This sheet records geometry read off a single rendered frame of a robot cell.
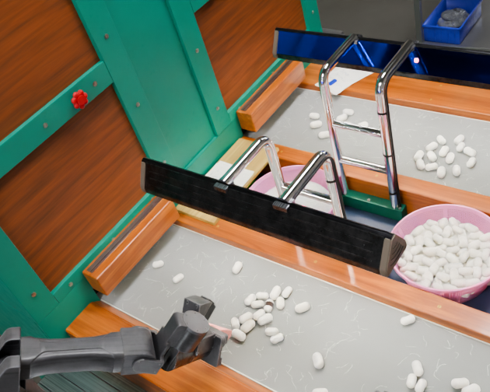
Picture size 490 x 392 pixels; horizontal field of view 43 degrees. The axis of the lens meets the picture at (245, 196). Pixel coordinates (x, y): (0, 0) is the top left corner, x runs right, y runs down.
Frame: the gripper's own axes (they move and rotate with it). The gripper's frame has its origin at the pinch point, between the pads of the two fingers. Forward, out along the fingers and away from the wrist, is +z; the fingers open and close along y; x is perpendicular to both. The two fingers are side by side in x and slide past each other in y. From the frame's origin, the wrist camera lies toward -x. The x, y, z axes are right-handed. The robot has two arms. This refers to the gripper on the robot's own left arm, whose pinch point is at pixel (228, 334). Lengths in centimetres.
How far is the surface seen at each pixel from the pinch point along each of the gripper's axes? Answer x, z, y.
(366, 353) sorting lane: -2.3, 15.1, -26.0
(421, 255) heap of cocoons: -21.2, 37.2, -25.2
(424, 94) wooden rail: -59, 79, 0
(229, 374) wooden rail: 8.3, -0.9, -2.7
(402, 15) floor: -105, 252, 93
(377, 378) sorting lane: 0.4, 12.0, -30.7
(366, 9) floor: -107, 255, 119
